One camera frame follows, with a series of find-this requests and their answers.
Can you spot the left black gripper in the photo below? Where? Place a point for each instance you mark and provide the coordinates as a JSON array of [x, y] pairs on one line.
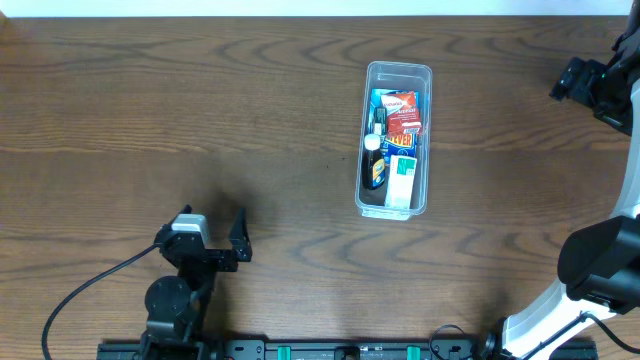
[[211, 255]]

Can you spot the blue KoolFever box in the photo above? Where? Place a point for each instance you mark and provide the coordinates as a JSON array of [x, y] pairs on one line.
[[392, 144]]

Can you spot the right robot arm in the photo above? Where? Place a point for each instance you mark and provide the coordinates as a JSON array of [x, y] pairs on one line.
[[598, 266]]

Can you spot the small dark green box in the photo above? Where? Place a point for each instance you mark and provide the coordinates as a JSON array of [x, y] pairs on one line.
[[379, 123]]

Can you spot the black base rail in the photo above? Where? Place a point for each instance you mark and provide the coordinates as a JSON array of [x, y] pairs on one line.
[[261, 350]]

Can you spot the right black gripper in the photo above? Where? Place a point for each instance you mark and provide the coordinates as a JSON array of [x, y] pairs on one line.
[[601, 93]]

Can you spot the clear plastic container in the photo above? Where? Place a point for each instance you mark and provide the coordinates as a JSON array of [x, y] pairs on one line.
[[397, 76]]

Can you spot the red Panadol ActiFast box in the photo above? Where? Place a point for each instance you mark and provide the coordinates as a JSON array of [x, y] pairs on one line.
[[402, 112]]

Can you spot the black bottle white cap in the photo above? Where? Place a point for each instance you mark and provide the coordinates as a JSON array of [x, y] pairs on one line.
[[373, 164]]

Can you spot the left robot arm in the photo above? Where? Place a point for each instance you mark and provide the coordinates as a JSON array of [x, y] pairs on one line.
[[177, 305]]

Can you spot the white green Panadol box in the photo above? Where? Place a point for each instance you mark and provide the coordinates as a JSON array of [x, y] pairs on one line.
[[402, 171]]

